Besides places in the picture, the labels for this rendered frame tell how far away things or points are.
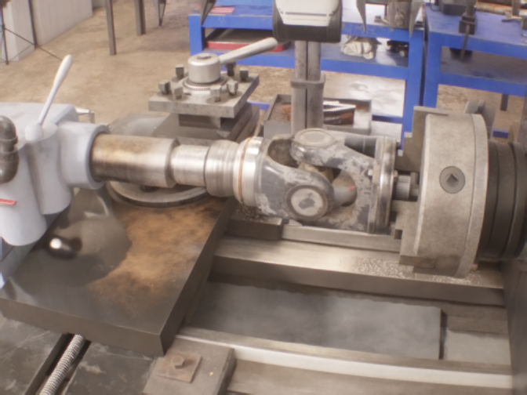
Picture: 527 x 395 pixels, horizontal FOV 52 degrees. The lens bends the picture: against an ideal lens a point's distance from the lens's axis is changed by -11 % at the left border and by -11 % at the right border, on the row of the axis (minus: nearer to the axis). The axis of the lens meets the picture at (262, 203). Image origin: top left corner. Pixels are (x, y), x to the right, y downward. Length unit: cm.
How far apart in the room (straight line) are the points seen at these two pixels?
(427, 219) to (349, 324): 44
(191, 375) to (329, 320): 39
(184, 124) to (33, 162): 32
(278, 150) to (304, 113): 102
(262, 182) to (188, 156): 13
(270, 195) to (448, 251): 27
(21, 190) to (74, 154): 11
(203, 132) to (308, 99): 86
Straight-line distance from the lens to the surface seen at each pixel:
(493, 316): 127
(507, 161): 87
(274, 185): 86
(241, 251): 118
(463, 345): 120
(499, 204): 84
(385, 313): 121
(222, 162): 90
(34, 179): 100
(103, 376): 92
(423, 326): 120
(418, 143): 87
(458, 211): 79
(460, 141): 82
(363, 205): 88
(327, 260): 116
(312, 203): 86
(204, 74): 110
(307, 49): 189
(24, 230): 102
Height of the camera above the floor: 156
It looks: 33 degrees down
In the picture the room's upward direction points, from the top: 1 degrees counter-clockwise
